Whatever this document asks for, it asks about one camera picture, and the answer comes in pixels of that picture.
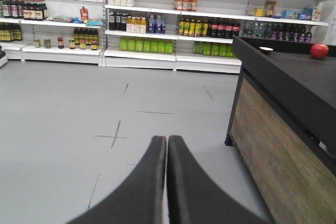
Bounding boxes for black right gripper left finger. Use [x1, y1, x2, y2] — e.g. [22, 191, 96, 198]
[69, 136, 166, 223]

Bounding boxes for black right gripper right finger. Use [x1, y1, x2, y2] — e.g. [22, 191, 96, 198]
[167, 135, 266, 223]

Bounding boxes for black wooden display stand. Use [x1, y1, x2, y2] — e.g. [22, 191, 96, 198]
[225, 37, 335, 223]

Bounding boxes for green drink bottle row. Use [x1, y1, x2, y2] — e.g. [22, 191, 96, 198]
[119, 37, 175, 55]

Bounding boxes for small white dish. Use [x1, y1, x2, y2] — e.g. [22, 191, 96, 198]
[259, 47, 273, 55]

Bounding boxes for white supermarket shelving unit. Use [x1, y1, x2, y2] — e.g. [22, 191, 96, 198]
[1, 0, 335, 73]

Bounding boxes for red apple at corner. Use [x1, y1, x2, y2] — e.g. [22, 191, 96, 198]
[310, 44, 329, 59]

